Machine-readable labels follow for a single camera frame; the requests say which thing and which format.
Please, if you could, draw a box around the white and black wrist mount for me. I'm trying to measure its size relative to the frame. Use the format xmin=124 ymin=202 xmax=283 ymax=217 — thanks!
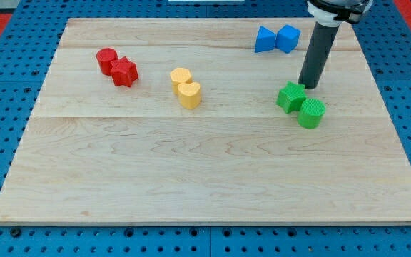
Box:
xmin=306 ymin=0 xmax=373 ymax=27

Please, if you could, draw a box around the green cylinder block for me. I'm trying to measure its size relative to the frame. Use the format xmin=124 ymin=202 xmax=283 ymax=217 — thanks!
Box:
xmin=298 ymin=99 xmax=326 ymax=129

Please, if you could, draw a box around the blue cube block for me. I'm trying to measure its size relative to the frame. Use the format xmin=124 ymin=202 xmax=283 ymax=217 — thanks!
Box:
xmin=275 ymin=24 xmax=301 ymax=54

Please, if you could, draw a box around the red star block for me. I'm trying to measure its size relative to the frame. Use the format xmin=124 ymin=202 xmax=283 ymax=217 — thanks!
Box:
xmin=111 ymin=56 xmax=138 ymax=87

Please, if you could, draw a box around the yellow heart block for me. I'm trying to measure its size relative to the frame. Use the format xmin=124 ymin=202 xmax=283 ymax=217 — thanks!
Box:
xmin=178 ymin=81 xmax=201 ymax=109

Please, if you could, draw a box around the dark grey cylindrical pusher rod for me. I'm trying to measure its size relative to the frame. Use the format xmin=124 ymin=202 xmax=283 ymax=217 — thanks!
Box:
xmin=298 ymin=22 xmax=338 ymax=89

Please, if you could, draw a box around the green star block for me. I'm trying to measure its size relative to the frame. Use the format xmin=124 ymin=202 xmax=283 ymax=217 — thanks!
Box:
xmin=276 ymin=81 xmax=307 ymax=114

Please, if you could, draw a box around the blue triangle block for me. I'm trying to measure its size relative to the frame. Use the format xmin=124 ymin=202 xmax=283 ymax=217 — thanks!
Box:
xmin=254 ymin=26 xmax=276 ymax=53

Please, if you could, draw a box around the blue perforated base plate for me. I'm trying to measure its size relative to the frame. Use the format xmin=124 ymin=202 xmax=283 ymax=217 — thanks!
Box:
xmin=0 ymin=1 xmax=411 ymax=256

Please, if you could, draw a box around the yellow hexagon block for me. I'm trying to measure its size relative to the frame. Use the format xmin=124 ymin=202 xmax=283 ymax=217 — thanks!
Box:
xmin=170 ymin=67 xmax=193 ymax=95

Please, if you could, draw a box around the light wooden board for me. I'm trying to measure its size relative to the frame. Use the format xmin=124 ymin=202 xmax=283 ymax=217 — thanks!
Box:
xmin=0 ymin=18 xmax=411 ymax=226

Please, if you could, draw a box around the red cylinder block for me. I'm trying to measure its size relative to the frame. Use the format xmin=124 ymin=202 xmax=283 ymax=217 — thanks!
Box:
xmin=96 ymin=48 xmax=118 ymax=76

